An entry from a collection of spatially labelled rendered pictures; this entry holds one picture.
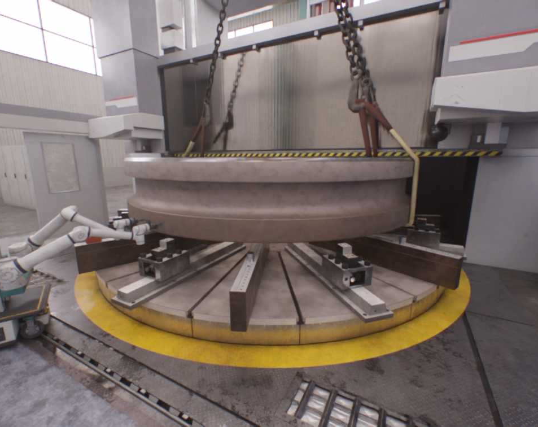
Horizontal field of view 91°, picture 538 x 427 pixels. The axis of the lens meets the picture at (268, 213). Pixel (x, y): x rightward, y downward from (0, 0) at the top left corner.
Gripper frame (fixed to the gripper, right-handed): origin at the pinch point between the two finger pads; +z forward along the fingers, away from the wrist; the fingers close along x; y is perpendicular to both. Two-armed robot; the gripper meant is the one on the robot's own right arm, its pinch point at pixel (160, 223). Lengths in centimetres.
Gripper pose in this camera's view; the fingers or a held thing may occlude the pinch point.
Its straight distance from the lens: 351.2
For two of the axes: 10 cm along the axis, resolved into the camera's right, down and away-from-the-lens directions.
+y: 0.0, 9.8, 2.0
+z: 5.1, -1.8, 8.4
